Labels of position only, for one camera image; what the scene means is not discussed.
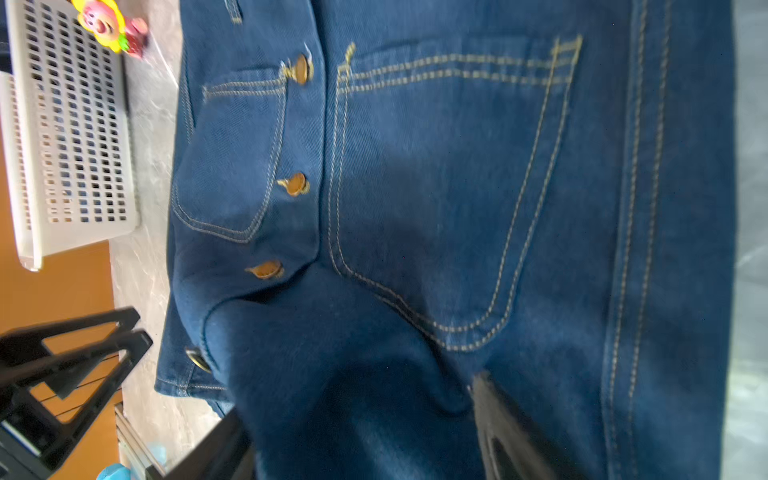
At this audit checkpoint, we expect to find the dark blue denim skirt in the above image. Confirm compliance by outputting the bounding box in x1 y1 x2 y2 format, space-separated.
155 1 736 479

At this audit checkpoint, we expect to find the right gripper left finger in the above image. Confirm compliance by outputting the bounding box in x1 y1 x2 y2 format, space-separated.
164 409 255 480

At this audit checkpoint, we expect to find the yellow flower pink bear toy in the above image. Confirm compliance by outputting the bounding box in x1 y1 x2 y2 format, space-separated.
71 0 149 59

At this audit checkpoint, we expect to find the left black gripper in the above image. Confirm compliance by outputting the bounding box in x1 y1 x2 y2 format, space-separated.
1 307 152 479

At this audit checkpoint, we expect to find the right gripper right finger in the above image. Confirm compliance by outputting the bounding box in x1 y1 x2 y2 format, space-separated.
471 372 585 479

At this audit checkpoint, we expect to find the white plastic laundry basket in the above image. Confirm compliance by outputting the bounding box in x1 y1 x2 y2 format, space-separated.
1 1 139 272

